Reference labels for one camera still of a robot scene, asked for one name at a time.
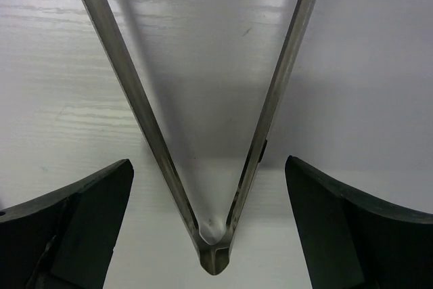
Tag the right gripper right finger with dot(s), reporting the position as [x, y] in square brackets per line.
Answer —
[351, 239]

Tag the metal tongs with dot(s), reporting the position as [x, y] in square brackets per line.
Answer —
[214, 258]

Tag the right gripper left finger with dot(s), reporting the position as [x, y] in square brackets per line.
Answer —
[66, 238]

